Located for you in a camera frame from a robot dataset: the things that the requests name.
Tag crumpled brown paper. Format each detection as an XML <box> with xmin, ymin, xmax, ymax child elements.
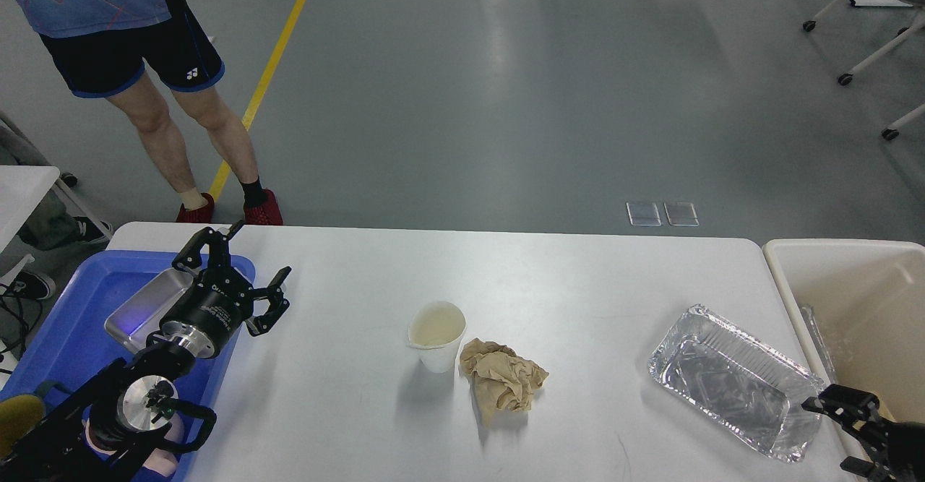
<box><xmin>459</xmin><ymin>338</ymin><xmax>549</xmax><ymax>427</ymax></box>

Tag dark teal HOME mug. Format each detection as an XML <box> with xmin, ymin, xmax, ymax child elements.
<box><xmin>1</xmin><ymin>379</ymin><xmax>73</xmax><ymax>458</ymax></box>

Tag beige plastic bin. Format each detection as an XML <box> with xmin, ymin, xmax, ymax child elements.
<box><xmin>762</xmin><ymin>238</ymin><xmax>924</xmax><ymax>423</ymax></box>

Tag white side table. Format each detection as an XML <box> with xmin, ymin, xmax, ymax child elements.
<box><xmin>1</xmin><ymin>165</ymin><xmax>113</xmax><ymax>285</ymax></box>

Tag clear floor plate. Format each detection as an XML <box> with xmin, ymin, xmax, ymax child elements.
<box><xmin>627</xmin><ymin>201</ymin><xmax>662</xmax><ymax>228</ymax></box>
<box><xmin>663</xmin><ymin>202</ymin><xmax>700</xmax><ymax>228</ymax></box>

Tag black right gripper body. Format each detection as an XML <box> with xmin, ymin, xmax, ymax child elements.
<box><xmin>864</xmin><ymin>420</ymin><xmax>924</xmax><ymax>481</ymax></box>

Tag black sneaker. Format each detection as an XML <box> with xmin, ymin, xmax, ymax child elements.
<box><xmin>7</xmin><ymin>270</ymin><xmax>57</xmax><ymax>301</ymax></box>

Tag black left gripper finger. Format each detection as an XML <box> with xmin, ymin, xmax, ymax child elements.
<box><xmin>171</xmin><ymin>220</ymin><xmax>246</xmax><ymax>288</ymax></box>
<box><xmin>244</xmin><ymin>266</ymin><xmax>292</xmax><ymax>337</ymax></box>

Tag clear floor plate left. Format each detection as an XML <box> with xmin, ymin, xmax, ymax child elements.
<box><xmin>627</xmin><ymin>201</ymin><xmax>662</xmax><ymax>228</ymax></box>

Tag white paper cup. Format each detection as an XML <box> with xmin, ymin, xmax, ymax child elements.
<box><xmin>406</xmin><ymin>301</ymin><xmax>467</xmax><ymax>374</ymax></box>

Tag stainless steel rectangular tray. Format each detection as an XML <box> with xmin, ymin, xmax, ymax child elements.
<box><xmin>103</xmin><ymin>268</ymin><xmax>194</xmax><ymax>354</ymax></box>

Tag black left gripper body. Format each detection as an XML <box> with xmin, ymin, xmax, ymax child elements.
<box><xmin>146</xmin><ymin>271</ymin><xmax>252</xmax><ymax>359</ymax></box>

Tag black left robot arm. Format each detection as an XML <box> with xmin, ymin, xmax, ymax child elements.
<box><xmin>2</xmin><ymin>222</ymin><xmax>291</xmax><ymax>481</ymax></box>

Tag person in blue shirt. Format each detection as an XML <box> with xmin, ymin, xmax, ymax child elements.
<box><xmin>14</xmin><ymin>0</ymin><xmax>283</xmax><ymax>225</ymax></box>

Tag black floor cables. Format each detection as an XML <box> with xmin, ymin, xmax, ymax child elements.
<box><xmin>0</xmin><ymin>280</ymin><xmax>33</xmax><ymax>367</ymax></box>

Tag pink plastic mug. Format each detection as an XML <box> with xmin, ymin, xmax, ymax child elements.
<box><xmin>82</xmin><ymin>416</ymin><xmax>185</xmax><ymax>478</ymax></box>

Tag blue plastic tray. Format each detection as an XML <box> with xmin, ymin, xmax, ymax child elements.
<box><xmin>4</xmin><ymin>251</ymin><xmax>257</xmax><ymax>481</ymax></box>

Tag white rolling chair base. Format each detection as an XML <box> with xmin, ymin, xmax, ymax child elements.
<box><xmin>802</xmin><ymin>0</ymin><xmax>925</xmax><ymax>142</ymax></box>

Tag clear floor plate right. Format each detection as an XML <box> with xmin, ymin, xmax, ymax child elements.
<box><xmin>663</xmin><ymin>202</ymin><xmax>700</xmax><ymax>228</ymax></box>

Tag aluminium foil tray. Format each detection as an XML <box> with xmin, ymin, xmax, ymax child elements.
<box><xmin>647</xmin><ymin>304</ymin><xmax>824</xmax><ymax>463</ymax></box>

